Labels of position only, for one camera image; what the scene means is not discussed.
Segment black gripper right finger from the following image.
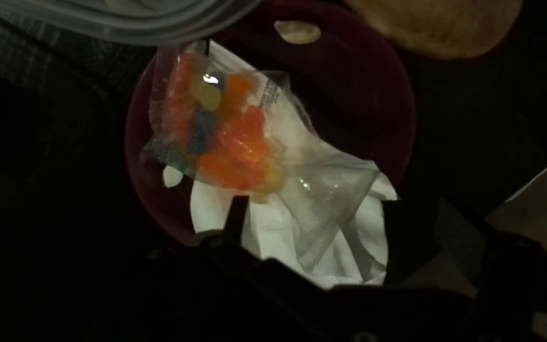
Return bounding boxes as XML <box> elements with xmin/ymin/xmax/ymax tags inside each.
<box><xmin>382</xmin><ymin>195</ymin><xmax>445</xmax><ymax>288</ymax></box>

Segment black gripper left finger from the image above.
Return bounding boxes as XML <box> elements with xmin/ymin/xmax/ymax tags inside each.
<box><xmin>223</xmin><ymin>193</ymin><xmax>255</xmax><ymax>247</ymax></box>

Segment clear packet of orange candy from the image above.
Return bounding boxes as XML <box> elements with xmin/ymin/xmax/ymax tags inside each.
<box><xmin>139</xmin><ymin>38</ymin><xmax>384</xmax><ymax>275</ymax></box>

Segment loose cashew piece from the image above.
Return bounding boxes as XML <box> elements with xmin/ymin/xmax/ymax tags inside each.
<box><xmin>162</xmin><ymin>163</ymin><xmax>187</xmax><ymax>190</ymax></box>
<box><xmin>272</xmin><ymin>19</ymin><xmax>325</xmax><ymax>47</ymax></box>

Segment dark red round plate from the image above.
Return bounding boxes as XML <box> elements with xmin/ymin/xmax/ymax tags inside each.
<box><xmin>124</xmin><ymin>0</ymin><xmax>420</xmax><ymax>249</ymax></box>

